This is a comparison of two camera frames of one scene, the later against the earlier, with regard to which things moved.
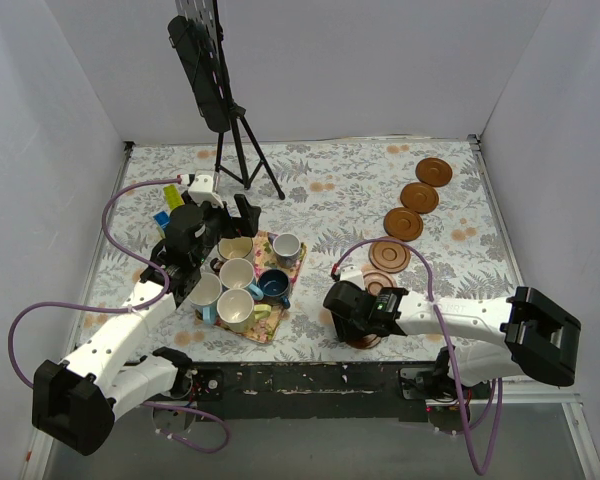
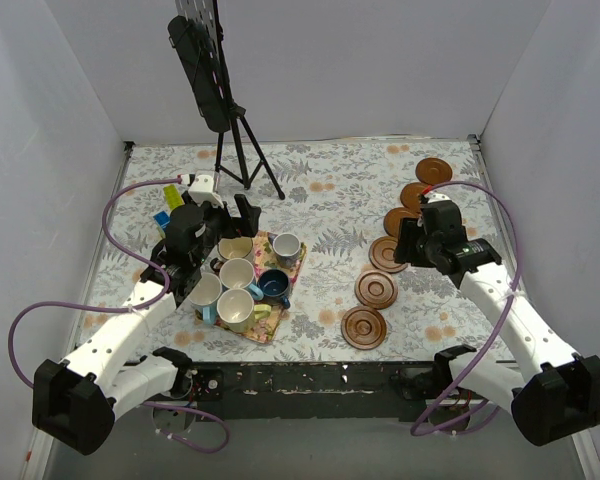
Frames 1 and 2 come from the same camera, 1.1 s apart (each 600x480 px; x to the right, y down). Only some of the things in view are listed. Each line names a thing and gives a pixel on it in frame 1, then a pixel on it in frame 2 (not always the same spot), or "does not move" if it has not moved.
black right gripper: (341, 326) to (406, 242)
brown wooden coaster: (388, 256) does not move
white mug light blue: (204, 296) does not move
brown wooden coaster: (419, 197) does not move
